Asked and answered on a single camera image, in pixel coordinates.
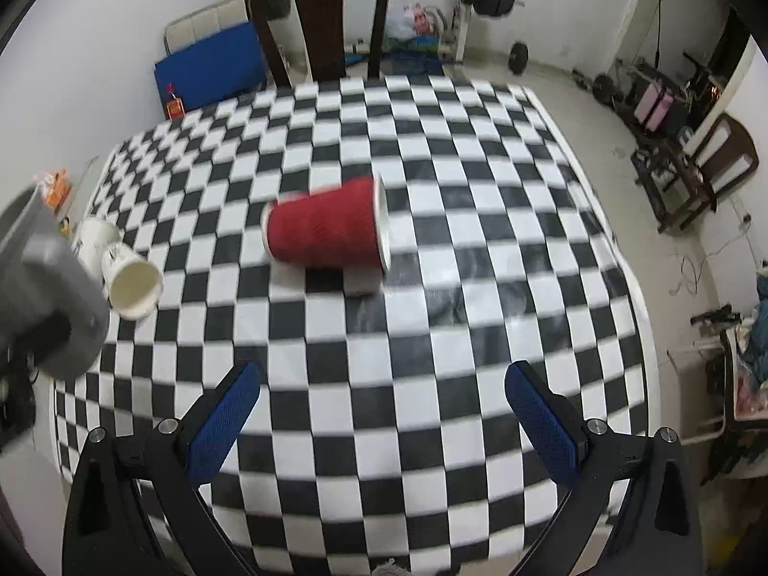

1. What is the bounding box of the black white checkered tablecloth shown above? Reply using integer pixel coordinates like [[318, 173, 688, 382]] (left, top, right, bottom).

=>
[[53, 77, 648, 575]]

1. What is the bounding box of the grey ceramic mug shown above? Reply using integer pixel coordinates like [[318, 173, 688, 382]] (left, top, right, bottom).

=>
[[1, 185, 109, 381]]

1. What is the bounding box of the red ribbed paper cup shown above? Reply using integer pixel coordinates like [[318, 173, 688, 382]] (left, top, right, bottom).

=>
[[260, 176, 391, 272]]

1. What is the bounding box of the white weight bench rack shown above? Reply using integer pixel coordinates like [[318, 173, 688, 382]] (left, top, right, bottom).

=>
[[450, 0, 472, 64]]

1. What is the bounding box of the dark wooden chair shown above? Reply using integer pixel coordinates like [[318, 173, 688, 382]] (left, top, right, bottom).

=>
[[249, 0, 389, 87]]

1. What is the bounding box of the blue folded mat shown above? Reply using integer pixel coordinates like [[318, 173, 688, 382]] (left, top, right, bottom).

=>
[[154, 24, 267, 110]]

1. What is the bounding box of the white paper cup upright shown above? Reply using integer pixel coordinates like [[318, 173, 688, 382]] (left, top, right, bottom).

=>
[[74, 216, 121, 277]]

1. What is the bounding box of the white paper cup lying centre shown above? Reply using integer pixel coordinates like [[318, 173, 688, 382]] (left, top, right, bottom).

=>
[[102, 242, 163, 321]]

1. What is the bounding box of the small barbell on floor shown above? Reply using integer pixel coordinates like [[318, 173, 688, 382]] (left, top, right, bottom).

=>
[[506, 42, 625, 109]]

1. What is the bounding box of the orange tissue pack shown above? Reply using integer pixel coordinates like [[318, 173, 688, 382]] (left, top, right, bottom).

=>
[[34, 169, 72, 212]]

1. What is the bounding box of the wooden chair by door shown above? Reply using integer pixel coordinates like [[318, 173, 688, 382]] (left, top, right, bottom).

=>
[[630, 112, 759, 234]]

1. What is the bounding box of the dark bottle red label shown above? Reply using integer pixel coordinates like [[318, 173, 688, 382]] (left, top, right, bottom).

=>
[[165, 84, 185, 120]]

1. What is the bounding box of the pile of blue clothes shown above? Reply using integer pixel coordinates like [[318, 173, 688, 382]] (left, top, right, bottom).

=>
[[738, 265, 768, 389]]

